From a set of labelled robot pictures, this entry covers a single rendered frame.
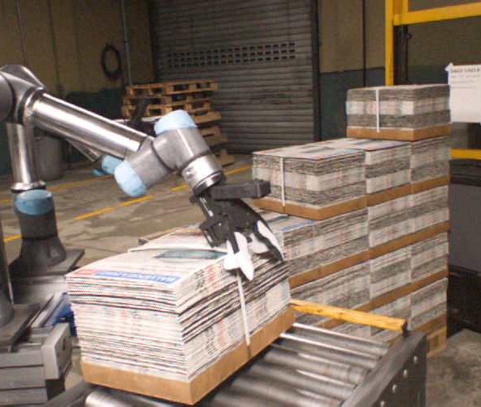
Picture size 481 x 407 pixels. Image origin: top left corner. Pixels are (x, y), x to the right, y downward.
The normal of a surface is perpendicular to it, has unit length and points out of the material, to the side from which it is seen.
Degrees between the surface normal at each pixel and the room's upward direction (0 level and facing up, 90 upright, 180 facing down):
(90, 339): 90
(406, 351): 0
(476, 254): 90
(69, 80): 90
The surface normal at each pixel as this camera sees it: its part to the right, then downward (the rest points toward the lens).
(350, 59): -0.55, 0.22
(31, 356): 0.02, 0.22
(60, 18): 0.83, 0.07
